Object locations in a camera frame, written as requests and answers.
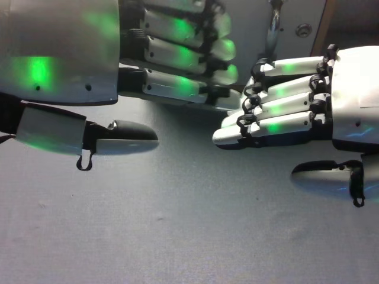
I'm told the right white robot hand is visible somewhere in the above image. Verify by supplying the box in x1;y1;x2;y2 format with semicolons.
212;43;379;208

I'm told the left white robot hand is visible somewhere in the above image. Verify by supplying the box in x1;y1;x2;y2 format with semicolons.
0;0;242;172

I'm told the chrome door handle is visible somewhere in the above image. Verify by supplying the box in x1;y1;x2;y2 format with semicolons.
264;0;284;59

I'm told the light wooden box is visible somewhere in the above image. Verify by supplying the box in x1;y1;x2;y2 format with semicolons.
309;0;337;59

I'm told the grey table cloth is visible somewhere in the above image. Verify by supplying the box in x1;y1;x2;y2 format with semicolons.
0;88;379;284

